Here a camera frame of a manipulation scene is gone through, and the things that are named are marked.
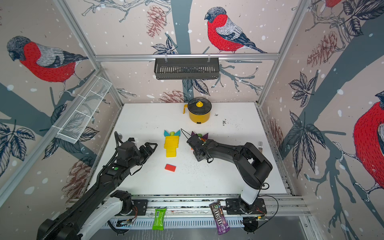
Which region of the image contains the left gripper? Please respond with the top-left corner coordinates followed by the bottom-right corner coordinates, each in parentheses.
top-left (127, 142), bottom-right (158, 170)

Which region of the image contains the small yellow block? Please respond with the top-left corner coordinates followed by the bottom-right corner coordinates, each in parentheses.
top-left (166, 148), bottom-right (177, 154)

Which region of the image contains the long yellow rectangle block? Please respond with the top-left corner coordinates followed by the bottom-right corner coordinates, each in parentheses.
top-left (166, 136), bottom-right (180, 140)

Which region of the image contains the red square block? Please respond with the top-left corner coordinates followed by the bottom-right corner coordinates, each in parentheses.
top-left (165, 164), bottom-right (176, 172)

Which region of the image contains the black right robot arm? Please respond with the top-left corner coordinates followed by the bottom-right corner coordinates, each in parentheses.
top-left (187, 135), bottom-right (273, 215)

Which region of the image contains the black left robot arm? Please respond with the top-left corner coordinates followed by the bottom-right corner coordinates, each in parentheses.
top-left (37, 138), bottom-right (158, 240)

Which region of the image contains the yellow pot with lid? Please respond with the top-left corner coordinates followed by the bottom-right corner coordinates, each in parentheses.
top-left (183, 97), bottom-right (212, 124)

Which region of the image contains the green snack packet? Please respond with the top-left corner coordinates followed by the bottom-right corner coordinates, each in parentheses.
top-left (152, 208), bottom-right (167, 231)

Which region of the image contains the purple m&m candy packet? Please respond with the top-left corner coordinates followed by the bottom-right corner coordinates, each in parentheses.
top-left (209, 201), bottom-right (230, 235)

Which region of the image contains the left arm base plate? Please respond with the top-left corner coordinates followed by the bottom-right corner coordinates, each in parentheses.
top-left (129, 199), bottom-right (148, 216)

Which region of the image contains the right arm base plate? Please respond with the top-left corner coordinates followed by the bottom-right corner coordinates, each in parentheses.
top-left (223, 198), bottom-right (267, 215)

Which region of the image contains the black wire shelf basket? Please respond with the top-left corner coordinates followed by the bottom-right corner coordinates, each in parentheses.
top-left (154, 58), bottom-right (220, 80)

